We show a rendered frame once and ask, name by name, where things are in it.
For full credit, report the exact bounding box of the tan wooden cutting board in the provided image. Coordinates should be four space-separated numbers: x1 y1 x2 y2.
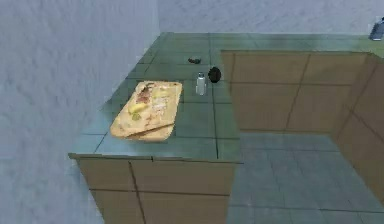
109 80 184 142

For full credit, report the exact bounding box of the black round object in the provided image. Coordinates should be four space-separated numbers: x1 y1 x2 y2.
207 66 222 84

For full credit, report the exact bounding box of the reddish brown sausage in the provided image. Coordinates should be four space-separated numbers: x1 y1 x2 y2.
136 87 154 104

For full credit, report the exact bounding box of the clear salt shaker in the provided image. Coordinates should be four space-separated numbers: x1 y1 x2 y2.
195 71 207 97

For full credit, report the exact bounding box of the brown kitchen counter cabinet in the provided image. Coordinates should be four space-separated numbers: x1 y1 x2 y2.
68 31 384 224

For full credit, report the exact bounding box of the yellow food piece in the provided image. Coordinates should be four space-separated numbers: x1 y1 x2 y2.
128 102 148 114

